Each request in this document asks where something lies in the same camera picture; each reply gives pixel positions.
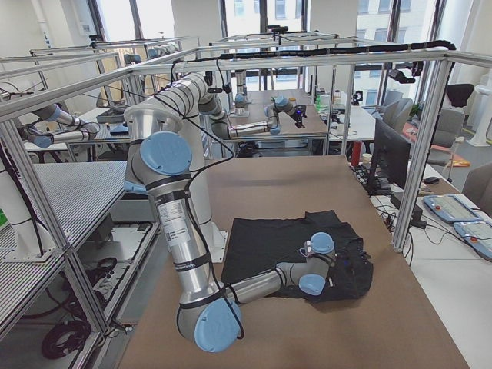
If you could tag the striped aluminium work table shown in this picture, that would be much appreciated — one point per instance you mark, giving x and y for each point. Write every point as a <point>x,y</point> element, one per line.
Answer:
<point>81,193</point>

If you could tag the blue teach pendant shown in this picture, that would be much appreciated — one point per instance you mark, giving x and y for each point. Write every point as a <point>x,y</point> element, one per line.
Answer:
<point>450,208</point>

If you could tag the black computer monitor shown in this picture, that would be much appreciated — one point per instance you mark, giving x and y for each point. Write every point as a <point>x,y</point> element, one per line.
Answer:
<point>389,161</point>

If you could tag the black graphic t-shirt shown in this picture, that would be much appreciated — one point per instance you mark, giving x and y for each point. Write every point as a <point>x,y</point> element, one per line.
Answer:
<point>256,245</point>

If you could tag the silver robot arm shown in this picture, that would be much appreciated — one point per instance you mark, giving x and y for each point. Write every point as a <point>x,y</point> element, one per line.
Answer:
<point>164,161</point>
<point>260,118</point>

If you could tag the aluminium frame cage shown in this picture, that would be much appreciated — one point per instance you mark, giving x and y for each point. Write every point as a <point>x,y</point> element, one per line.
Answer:
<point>37,248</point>

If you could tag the red thermos bottle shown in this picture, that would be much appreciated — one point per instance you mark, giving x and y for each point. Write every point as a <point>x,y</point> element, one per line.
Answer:
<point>356,153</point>

